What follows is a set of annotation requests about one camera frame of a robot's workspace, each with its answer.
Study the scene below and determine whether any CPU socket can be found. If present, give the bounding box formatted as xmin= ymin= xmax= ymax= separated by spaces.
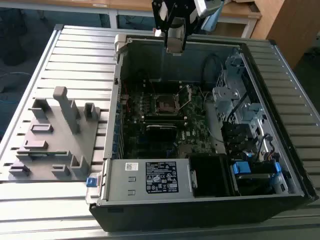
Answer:
xmin=152 ymin=92 xmax=184 ymax=116

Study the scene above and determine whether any silver metal drive cage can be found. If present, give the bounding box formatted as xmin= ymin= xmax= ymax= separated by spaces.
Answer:
xmin=211 ymin=47 xmax=270 ymax=151

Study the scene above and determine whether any green motherboard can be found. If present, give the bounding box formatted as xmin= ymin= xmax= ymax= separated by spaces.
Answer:
xmin=117 ymin=79 xmax=218 ymax=160

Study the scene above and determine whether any wooden cabinet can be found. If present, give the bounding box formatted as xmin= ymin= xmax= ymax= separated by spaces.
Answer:
xmin=251 ymin=0 xmax=320 ymax=72

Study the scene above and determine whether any black graphics card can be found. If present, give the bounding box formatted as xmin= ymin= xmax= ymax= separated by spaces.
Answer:
xmin=145 ymin=124 xmax=179 ymax=149

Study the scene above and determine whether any silver chipset heatsink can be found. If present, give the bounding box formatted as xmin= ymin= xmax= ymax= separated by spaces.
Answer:
xmin=177 ymin=144 xmax=194 ymax=159

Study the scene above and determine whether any blue disk carrier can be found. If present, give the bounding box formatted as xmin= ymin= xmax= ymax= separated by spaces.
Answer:
xmin=231 ymin=161 xmax=252 ymax=175

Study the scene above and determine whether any black office chair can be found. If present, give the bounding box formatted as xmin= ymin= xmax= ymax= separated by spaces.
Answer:
xmin=0 ymin=13 xmax=29 ymax=67

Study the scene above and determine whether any grey parts rack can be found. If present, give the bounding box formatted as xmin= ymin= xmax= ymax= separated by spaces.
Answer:
xmin=7 ymin=86 xmax=102 ymax=181

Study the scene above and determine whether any grey power supply unit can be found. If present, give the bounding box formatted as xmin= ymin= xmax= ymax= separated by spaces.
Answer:
xmin=106 ymin=158 xmax=199 ymax=201

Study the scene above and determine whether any black disk drive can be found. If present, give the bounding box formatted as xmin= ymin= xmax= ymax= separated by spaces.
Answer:
xmin=234 ymin=173 xmax=273 ymax=196

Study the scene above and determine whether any blue case latch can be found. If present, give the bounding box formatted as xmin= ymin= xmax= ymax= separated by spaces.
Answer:
xmin=85 ymin=176 xmax=98 ymax=188

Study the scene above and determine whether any green RAM stick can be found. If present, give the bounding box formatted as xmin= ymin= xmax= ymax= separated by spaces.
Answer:
xmin=27 ymin=151 xmax=69 ymax=159

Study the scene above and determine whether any black PC case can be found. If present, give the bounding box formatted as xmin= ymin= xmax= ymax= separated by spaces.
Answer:
xmin=84 ymin=33 xmax=320 ymax=233

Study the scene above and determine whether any wooden desk white frame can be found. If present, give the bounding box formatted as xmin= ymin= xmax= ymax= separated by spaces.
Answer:
xmin=0 ymin=0 xmax=118 ymax=29
xmin=109 ymin=0 xmax=263 ymax=39

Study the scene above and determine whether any black looped cable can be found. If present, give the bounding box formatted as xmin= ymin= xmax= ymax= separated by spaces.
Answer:
xmin=201 ymin=53 xmax=225 ymax=87

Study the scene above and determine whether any black drive cable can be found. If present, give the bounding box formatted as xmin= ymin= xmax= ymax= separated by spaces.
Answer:
xmin=226 ymin=91 xmax=250 ymax=122

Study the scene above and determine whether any coloured wire bundle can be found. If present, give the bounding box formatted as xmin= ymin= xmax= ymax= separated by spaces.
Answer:
xmin=264 ymin=148 xmax=281 ymax=162

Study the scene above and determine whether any blue floor cable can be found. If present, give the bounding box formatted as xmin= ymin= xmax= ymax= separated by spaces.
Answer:
xmin=0 ymin=71 xmax=33 ymax=106

